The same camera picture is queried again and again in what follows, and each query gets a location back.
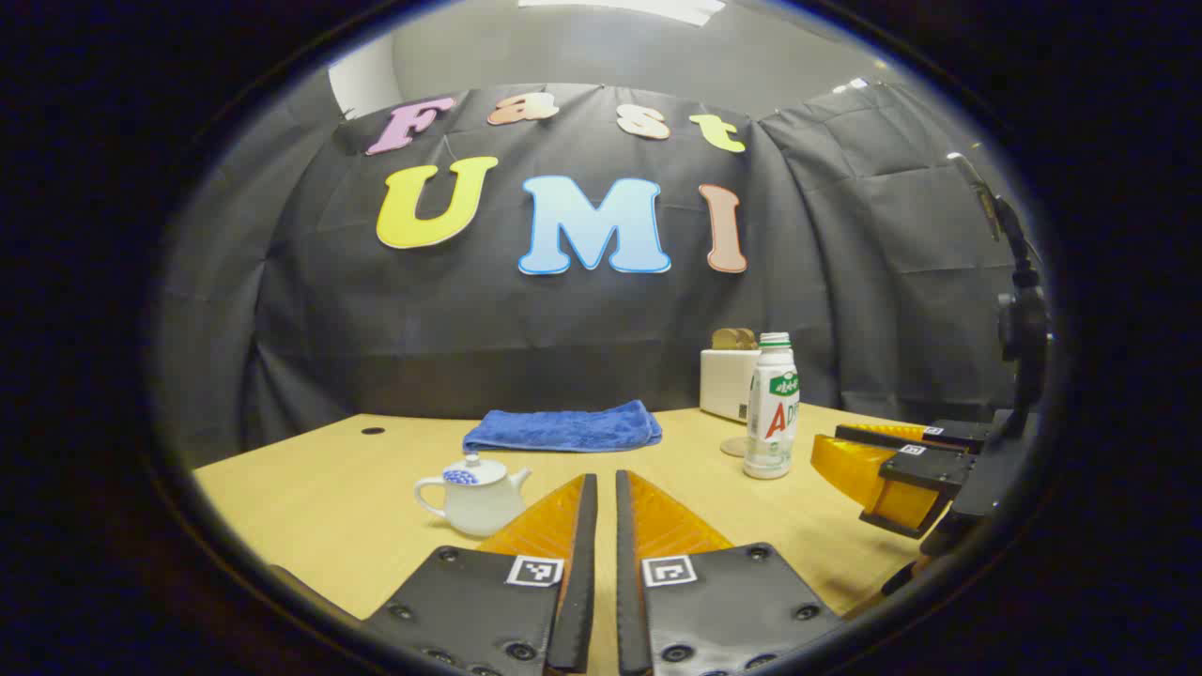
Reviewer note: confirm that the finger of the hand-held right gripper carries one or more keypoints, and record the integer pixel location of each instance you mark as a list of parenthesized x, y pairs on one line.
[(948, 437), (925, 474)]

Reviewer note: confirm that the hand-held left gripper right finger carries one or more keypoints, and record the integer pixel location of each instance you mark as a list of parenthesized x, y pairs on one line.
[(631, 601)]

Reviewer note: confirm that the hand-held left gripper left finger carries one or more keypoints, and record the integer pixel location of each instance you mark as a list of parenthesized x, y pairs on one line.
[(575, 601)]

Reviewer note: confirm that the white ceramic teacup with spout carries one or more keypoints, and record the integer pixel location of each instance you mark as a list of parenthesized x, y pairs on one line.
[(481, 512)]

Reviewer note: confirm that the white green-label water bottle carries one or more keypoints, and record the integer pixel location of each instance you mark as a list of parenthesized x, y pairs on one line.
[(772, 413)]

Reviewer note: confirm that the round wooden coaster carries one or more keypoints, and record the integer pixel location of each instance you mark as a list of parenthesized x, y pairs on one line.
[(732, 447)]

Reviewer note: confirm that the blue folded towel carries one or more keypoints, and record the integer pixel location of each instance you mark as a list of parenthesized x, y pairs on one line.
[(563, 427)]

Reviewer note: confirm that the white toaster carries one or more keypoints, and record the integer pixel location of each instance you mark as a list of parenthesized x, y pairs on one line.
[(725, 385)]

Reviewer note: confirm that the brown bread slice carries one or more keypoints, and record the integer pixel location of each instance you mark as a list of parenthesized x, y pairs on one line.
[(747, 339), (722, 339)]

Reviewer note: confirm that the black backdrop cloth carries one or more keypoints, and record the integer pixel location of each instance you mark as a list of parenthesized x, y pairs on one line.
[(470, 319)]

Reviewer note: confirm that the ceiling light panel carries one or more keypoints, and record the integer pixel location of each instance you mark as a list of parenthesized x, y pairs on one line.
[(629, 7)]

